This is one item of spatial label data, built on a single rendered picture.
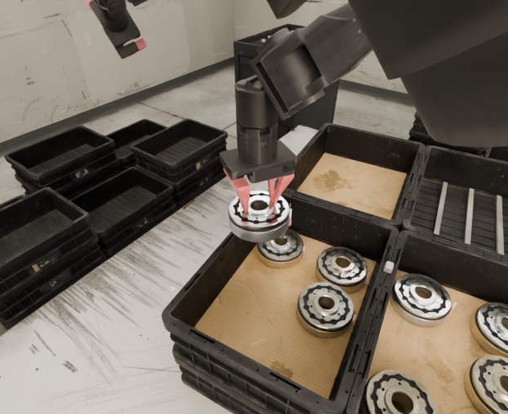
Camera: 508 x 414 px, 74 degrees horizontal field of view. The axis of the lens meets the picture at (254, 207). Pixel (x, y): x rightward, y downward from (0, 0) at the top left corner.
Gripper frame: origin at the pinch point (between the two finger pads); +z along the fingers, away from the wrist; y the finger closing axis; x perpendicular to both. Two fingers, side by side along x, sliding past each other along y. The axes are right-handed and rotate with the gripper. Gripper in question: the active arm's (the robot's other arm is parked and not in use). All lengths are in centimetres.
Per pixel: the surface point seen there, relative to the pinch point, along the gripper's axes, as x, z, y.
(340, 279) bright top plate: 6.4, 19.3, -14.6
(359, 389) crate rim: 27.3, 12.9, -2.7
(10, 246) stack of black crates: -78, 53, 69
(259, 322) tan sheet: 7.1, 22.2, 3.3
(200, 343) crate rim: 12.8, 12.6, 15.0
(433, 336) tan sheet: 21.7, 23.1, -24.9
